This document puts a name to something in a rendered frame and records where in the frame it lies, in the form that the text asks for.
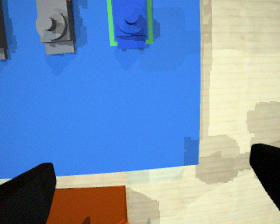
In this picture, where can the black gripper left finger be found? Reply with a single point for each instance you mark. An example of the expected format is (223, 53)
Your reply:
(26, 199)

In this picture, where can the blue flat plate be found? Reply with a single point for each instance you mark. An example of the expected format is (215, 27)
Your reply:
(69, 96)

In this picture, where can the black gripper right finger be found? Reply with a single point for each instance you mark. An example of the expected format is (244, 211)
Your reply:
(265, 162)

